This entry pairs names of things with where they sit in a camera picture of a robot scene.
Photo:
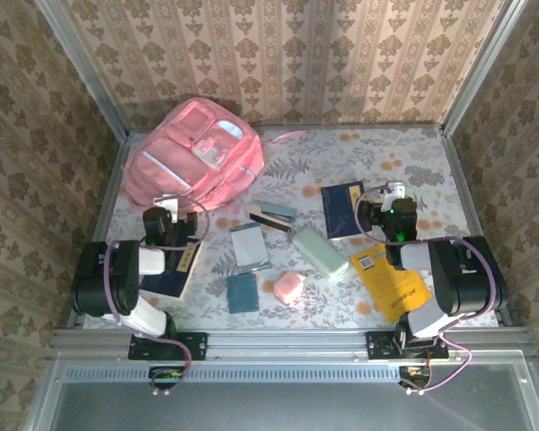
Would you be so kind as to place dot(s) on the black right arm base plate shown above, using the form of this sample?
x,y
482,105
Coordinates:
x,y
379,345

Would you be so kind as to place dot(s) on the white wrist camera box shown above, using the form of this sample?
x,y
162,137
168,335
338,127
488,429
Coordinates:
x,y
170,208
397,190

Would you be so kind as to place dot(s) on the teal square pouch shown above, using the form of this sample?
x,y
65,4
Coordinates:
x,y
242,294

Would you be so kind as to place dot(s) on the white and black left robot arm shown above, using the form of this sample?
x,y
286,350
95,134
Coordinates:
x,y
117,278

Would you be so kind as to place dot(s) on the mint green pencil case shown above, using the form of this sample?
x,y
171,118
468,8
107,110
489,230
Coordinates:
x,y
319,253

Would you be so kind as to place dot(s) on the pink school backpack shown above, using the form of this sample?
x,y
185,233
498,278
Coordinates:
x,y
193,157

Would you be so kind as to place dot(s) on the thin navy book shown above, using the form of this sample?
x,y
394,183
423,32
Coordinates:
x,y
339,211

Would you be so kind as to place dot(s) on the yellow paperback book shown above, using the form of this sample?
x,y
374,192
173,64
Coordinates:
x,y
386,287

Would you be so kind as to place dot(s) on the grey metal sheet panel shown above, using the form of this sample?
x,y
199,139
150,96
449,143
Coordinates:
x,y
274,408

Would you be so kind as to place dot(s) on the grey-teal stapler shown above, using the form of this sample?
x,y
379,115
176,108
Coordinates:
x,y
271,215

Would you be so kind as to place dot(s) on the thin aluminium table edge rail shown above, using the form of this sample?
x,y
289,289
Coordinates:
x,y
364,127

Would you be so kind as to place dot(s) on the thick navy book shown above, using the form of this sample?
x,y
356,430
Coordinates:
x,y
170,283

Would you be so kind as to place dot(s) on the aluminium frame post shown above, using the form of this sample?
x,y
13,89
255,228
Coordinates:
x,y
480,72
85,76

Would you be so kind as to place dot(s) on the slotted metal strip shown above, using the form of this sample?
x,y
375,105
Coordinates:
x,y
274,373

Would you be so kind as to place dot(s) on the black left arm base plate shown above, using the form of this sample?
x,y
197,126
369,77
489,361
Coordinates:
x,y
193,345

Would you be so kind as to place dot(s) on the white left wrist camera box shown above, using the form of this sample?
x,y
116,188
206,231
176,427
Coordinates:
x,y
170,208

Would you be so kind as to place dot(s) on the wide aluminium frame rail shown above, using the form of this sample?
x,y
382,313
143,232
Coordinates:
x,y
287,343

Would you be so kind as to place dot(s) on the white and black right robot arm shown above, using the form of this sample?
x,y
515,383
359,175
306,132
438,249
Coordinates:
x,y
458,283

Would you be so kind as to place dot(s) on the small pink rounded case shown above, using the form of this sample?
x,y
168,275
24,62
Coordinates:
x,y
287,287

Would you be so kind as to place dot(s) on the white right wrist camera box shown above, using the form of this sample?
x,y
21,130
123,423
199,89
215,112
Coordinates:
x,y
397,190

